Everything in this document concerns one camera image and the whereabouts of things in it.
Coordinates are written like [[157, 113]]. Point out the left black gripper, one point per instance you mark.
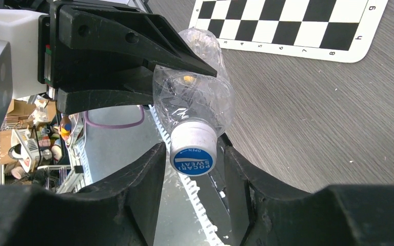
[[97, 54]]

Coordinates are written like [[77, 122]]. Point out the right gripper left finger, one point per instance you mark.
[[120, 209]]

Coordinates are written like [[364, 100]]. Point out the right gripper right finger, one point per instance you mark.
[[266, 211]]

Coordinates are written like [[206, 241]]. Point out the clear bottle blue cap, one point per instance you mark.
[[182, 95]]

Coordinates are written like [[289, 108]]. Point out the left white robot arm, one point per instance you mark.
[[19, 26]]

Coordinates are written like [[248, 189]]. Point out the black white chessboard mat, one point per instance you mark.
[[338, 30]]

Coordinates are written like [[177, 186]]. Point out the grey slotted cable duct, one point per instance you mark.
[[191, 189]]

